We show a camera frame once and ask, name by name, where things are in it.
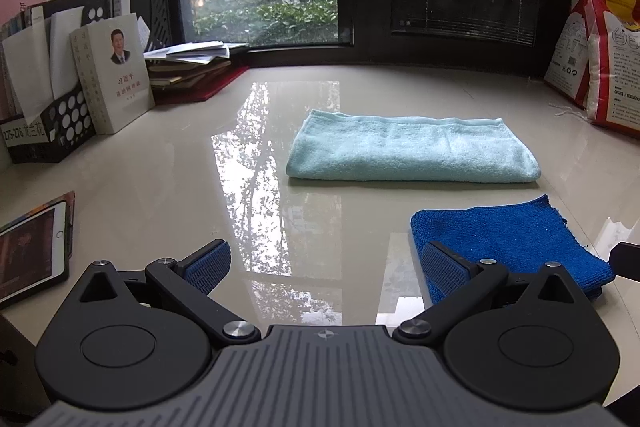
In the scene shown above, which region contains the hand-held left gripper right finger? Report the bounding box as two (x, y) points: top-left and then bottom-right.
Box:
(392, 241), (593, 349)

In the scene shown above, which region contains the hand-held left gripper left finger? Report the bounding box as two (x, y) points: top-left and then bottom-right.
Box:
(70, 238), (262, 349)

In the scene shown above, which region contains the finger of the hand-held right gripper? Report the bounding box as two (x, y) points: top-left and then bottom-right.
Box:
(609, 241), (640, 281)

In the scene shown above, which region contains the blue microfibre towel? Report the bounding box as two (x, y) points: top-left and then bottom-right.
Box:
(410, 194), (617, 303)

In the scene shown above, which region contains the light teal towel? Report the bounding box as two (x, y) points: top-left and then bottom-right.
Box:
(286, 108), (542, 184)

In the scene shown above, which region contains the white tablet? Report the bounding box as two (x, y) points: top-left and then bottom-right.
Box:
(0, 191), (77, 310)

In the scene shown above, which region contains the white book with portrait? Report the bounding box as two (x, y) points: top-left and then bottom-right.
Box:
(69, 13), (156, 136)

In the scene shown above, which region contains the stack of brown books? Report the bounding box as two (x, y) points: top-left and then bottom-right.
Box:
(146, 57), (233, 92)

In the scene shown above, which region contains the black perforated file holder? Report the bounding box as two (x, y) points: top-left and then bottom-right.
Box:
(0, 84), (97, 165)

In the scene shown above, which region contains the red and white rice bag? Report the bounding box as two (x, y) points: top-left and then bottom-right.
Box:
(544, 0), (601, 110)

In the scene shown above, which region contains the white paper pile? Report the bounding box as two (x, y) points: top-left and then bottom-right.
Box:
(143, 41), (250, 60)

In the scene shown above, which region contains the white envelope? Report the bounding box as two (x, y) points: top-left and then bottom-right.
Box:
(2, 18), (55, 128)
(49, 6), (87, 94)

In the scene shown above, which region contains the pink folder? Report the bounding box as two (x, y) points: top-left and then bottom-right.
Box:
(0, 0), (28, 25)

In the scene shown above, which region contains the white string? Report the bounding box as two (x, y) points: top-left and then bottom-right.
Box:
(547, 101), (592, 124)

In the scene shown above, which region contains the rice bag with yellow handle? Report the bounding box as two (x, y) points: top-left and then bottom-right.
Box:
(584, 0), (640, 138)

